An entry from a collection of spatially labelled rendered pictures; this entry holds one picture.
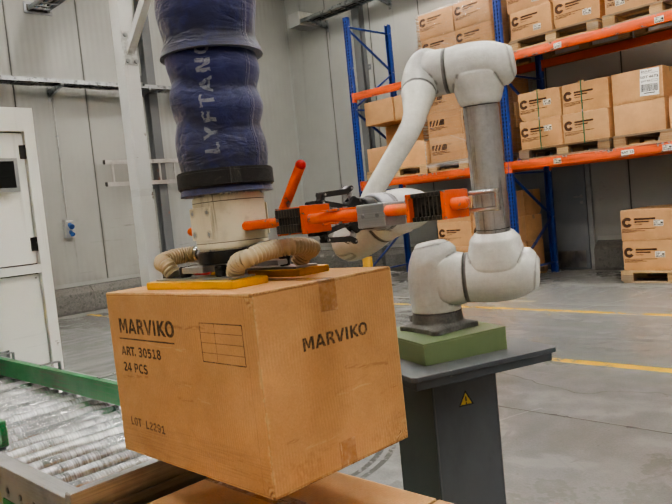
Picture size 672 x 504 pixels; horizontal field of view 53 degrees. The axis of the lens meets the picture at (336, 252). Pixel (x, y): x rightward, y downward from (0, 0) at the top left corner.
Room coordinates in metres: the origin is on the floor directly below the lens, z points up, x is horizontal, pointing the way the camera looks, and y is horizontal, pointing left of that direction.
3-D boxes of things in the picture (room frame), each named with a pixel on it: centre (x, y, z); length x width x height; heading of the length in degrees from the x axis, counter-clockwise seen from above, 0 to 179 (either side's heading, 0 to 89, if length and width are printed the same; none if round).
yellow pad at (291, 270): (1.69, 0.18, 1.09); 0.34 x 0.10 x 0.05; 46
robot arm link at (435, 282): (2.11, -0.30, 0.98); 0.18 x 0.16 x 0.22; 70
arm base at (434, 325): (2.13, -0.29, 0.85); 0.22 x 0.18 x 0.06; 32
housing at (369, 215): (1.30, -0.09, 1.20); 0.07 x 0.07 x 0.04; 46
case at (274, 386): (1.62, 0.23, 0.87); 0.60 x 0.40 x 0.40; 44
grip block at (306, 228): (1.45, 0.06, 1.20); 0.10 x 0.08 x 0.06; 136
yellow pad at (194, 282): (1.55, 0.31, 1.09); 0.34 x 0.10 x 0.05; 46
